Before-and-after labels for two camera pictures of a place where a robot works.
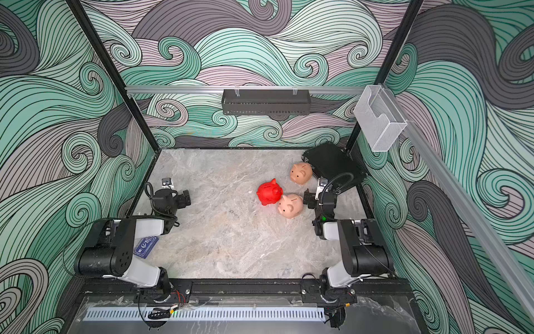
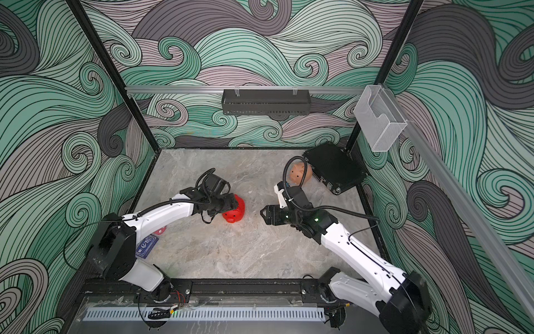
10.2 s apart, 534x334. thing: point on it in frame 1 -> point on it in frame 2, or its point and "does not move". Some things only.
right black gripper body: (312, 203) -> (291, 218)
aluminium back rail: (245, 88) does not move
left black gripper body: (179, 202) -> (221, 205)
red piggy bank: (269, 193) -> (236, 215)
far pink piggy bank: (301, 172) does not move
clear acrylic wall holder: (379, 119) does not move
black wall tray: (266, 102) does not move
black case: (333, 163) does not move
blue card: (144, 246) does not move
